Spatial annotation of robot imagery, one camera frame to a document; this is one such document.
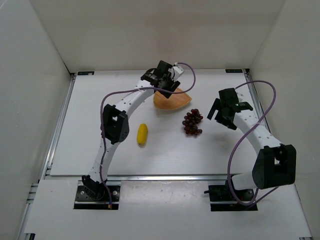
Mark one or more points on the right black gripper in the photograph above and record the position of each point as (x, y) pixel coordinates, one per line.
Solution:
(223, 116)

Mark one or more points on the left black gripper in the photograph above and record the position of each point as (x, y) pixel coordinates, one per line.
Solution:
(169, 85)

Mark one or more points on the purple fake grape bunch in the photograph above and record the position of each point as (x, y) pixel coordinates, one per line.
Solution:
(191, 122)

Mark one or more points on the yellow fake mango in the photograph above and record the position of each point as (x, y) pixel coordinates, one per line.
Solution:
(142, 134)

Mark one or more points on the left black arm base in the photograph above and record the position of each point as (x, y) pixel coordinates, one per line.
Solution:
(92, 195)

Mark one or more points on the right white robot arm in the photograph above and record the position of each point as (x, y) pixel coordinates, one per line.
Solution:
(275, 164)

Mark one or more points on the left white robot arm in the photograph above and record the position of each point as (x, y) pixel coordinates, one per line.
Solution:
(114, 123)

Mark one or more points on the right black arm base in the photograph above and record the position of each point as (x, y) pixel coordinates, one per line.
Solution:
(221, 200)

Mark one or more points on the woven wicker fruit bowl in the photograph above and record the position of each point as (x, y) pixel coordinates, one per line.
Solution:
(174, 102)

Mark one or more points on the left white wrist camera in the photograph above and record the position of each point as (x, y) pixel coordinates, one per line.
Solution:
(177, 71)

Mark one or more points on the right black corner bracket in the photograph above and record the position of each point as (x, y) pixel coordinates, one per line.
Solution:
(234, 71)

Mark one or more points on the black corner bracket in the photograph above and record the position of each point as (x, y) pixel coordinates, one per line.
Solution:
(85, 73)
(234, 71)

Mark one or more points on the left black corner bracket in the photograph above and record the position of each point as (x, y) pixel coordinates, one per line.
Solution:
(85, 73)

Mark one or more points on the front aluminium frame rail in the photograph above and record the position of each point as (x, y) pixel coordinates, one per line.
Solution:
(170, 177)

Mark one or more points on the left aluminium frame rail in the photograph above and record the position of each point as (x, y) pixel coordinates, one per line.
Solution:
(47, 162)

